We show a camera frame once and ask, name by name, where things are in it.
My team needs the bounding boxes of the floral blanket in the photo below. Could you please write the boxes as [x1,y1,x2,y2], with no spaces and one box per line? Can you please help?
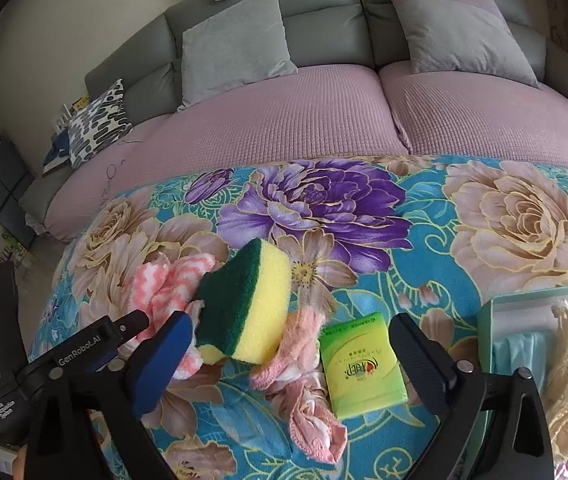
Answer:
[26,154,568,480]

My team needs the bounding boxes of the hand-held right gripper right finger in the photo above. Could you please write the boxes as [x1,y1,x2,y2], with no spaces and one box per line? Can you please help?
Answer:
[389,312,562,480]

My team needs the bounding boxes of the green tissue packet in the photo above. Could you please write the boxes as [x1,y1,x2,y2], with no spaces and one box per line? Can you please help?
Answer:
[319,311,409,420]

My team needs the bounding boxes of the dark blue cloth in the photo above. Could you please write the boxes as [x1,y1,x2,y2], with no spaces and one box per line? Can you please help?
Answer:
[41,127,72,176]

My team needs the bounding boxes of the blue face mask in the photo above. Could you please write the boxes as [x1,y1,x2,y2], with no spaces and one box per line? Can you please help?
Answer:
[493,332,555,406]

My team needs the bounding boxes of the grey-green sofa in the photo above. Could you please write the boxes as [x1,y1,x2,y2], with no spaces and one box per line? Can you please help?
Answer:
[18,0,568,236]

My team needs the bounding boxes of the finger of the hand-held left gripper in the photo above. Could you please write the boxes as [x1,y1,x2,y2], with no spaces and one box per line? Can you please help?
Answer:
[108,309,151,349]

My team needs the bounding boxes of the black and white patterned pillow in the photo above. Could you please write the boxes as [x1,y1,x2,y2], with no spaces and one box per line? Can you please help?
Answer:
[67,78,133,170]

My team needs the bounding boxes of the pink and white striped cloth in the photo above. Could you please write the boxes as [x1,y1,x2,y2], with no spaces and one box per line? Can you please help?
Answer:
[128,252,217,381]

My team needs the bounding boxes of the teal and white box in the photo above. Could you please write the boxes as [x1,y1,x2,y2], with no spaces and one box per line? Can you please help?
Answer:
[478,277,568,480]

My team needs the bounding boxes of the pink knit seat cushion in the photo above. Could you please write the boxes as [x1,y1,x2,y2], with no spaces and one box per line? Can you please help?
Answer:
[46,66,409,241]
[379,62,568,171]

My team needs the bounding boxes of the yellow magazine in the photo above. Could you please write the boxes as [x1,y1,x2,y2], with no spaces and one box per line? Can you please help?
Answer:
[56,96,89,128]

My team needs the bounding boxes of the plain grey pillow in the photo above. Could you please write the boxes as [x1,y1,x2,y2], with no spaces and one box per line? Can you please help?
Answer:
[178,0,299,111]

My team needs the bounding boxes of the grey pillow with lilac band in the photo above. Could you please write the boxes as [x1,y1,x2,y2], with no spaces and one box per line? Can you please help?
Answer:
[379,0,541,90]

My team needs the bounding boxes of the yellow and green sponge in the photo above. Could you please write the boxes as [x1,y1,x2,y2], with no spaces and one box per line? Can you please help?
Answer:
[195,237,292,365]

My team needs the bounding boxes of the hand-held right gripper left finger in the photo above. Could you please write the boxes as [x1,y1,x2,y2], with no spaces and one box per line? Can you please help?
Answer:
[22,311,195,480]

